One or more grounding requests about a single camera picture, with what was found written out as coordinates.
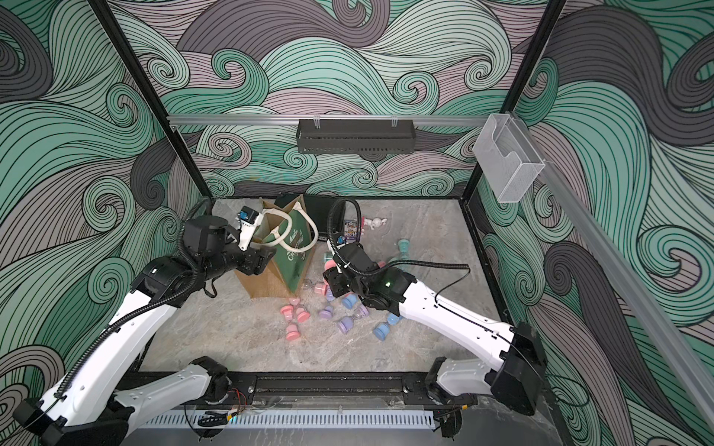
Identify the pink hourglass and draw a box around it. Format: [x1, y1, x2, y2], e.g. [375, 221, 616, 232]
[280, 305, 311, 341]

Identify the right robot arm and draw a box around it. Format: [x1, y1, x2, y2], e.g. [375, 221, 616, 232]
[323, 198, 547, 416]

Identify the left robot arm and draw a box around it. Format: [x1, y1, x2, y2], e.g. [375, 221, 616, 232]
[13, 207, 274, 445]

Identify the purple hourglass front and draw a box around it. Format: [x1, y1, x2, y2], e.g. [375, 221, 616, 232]
[337, 305, 370, 335]

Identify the blue hourglass front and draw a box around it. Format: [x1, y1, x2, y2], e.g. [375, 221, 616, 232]
[372, 313, 402, 341]

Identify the green hourglass far right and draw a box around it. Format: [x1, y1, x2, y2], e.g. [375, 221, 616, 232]
[397, 239, 410, 254]

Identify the blue card box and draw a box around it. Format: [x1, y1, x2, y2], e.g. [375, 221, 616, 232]
[343, 219, 362, 243]

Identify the white rabbit figurine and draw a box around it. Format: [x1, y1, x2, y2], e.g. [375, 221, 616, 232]
[362, 217, 388, 230]

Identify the black ribbed case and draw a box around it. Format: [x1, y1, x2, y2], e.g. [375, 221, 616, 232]
[273, 193, 346, 242]

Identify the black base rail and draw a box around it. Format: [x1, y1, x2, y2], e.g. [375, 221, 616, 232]
[227, 372, 447, 399]

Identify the black wall tray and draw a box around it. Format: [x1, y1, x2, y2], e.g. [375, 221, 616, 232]
[296, 120, 417, 155]

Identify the aluminium wall rail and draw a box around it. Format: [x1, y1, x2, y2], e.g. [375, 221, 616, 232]
[167, 113, 488, 127]

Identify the white slotted cable duct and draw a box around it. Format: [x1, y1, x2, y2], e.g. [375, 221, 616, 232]
[143, 409, 436, 430]

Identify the clear plastic wall box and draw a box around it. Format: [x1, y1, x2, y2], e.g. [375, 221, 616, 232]
[473, 113, 545, 204]

